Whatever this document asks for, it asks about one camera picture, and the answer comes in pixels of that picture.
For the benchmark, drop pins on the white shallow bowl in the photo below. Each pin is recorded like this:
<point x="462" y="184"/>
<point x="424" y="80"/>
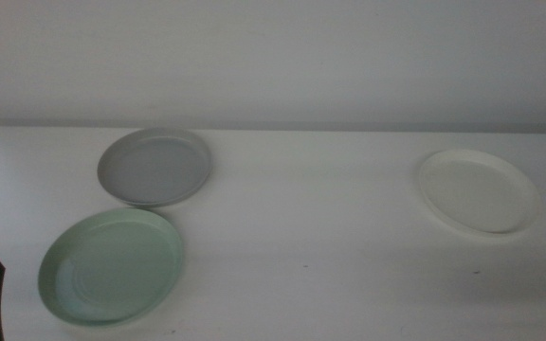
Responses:
<point x="479" y="192"/>

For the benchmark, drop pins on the grey shallow bowl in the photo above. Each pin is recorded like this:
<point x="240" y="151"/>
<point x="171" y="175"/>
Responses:
<point x="154" y="168"/>

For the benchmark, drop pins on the pale green shallow bowl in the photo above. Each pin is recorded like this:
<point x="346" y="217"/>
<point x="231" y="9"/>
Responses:
<point x="112" y="270"/>

